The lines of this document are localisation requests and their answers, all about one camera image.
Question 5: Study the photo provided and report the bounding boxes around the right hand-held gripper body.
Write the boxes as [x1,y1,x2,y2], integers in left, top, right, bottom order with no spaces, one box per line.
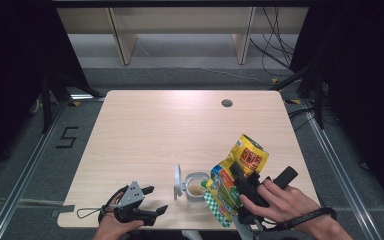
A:
[232,165,299,240]

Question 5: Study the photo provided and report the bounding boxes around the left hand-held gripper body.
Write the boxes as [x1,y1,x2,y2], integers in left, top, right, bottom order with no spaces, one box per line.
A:
[113,180,158,227]

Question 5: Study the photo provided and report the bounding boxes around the yellow spout pouch green cap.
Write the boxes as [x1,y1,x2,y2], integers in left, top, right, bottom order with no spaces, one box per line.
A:
[202,133,270,229]

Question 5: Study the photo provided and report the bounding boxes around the clear jar with white lid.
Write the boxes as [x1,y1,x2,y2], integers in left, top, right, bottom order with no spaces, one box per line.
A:
[173,163,212,205]

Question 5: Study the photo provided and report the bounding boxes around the person's right hand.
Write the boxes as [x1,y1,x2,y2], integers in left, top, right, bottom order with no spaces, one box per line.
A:
[239,179,318,224]

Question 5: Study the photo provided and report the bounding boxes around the person's left hand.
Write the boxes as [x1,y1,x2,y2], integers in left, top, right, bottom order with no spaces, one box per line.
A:
[93,212,145,240]

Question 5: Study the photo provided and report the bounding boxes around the white object under table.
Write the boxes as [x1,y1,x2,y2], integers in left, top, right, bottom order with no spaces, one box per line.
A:
[181,229,203,240]

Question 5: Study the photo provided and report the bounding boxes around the black metal stand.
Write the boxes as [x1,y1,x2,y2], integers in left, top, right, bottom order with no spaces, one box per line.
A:
[273,63,326,130]
[39,71,105,134]

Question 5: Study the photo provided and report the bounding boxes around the dark curtain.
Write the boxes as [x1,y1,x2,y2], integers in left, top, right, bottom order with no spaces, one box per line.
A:
[289,0,384,209]
[0,0,89,183]

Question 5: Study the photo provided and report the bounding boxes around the beige wooden shelf unit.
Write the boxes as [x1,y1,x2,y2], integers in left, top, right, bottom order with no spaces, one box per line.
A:
[56,6,309,66]

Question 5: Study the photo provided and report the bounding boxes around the long aluminium floor rail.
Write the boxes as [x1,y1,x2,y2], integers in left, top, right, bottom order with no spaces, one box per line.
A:
[301,99,381,240]
[0,99,72,240]

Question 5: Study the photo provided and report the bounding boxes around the thin black cord loop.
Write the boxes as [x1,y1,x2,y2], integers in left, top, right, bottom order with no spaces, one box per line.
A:
[76,207,106,220]

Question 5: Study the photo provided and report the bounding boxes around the black floor cables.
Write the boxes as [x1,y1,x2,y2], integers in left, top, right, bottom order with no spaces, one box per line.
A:
[288,106,318,132]

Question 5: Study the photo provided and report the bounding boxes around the short aluminium floor rail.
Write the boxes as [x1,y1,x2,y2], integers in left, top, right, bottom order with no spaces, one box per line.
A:
[69,94,106,102]

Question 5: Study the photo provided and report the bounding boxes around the bundle of black cables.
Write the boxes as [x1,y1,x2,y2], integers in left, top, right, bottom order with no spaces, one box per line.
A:
[249,6,296,78]

